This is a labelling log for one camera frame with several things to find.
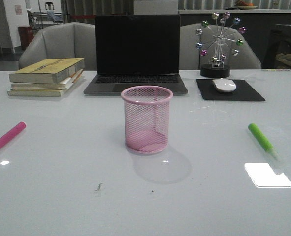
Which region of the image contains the grey armchair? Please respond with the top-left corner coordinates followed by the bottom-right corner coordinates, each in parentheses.
top-left (19, 22), bottom-right (97, 70)
top-left (179, 23), bottom-right (261, 70)

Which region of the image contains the top yellow book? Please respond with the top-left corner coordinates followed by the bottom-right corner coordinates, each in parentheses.
top-left (9, 58), bottom-right (85, 84)

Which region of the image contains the ferris wheel desk toy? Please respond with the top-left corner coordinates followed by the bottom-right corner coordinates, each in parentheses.
top-left (196, 11), bottom-right (244, 79)

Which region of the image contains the bottom cream book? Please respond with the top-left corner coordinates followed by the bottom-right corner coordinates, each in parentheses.
top-left (7, 76), bottom-right (81, 97)

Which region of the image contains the middle cream book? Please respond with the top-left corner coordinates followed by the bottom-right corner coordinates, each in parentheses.
top-left (11, 69), bottom-right (83, 90)

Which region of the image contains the green highlighter pen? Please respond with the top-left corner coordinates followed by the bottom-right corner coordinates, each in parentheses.
top-left (248, 123), bottom-right (284, 169)

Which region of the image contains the grey armchair left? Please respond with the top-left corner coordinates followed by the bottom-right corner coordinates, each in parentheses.
top-left (19, 22), bottom-right (97, 70)

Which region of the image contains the fruit bowl on counter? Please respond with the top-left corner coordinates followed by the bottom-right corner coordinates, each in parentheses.
top-left (235, 0), bottom-right (257, 10)

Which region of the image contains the cream book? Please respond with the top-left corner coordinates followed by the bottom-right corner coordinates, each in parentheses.
top-left (11, 69), bottom-right (83, 90)
top-left (7, 76), bottom-right (81, 97)

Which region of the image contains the white computer mouse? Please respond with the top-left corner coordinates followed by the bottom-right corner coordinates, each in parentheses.
top-left (212, 78), bottom-right (236, 92)

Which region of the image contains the dark grey laptop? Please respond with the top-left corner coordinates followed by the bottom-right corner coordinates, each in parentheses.
top-left (84, 15), bottom-right (188, 95)

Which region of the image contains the grey armchair right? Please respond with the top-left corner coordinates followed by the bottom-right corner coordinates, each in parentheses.
top-left (179, 23), bottom-right (261, 70)

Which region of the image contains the white box behind laptop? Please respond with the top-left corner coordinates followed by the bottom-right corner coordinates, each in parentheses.
top-left (133, 0), bottom-right (178, 15)

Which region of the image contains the black mouse pad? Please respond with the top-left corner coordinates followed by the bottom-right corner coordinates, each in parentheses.
top-left (196, 79), bottom-right (265, 102)

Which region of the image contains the pink mesh pen holder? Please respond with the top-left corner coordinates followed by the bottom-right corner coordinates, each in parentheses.
top-left (121, 85), bottom-right (173, 154)

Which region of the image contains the red trash bin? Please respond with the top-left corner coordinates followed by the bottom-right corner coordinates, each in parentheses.
top-left (18, 26), bottom-right (34, 50)

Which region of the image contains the pink highlighter pen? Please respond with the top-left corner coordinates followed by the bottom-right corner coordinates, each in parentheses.
top-left (0, 121), bottom-right (27, 149)

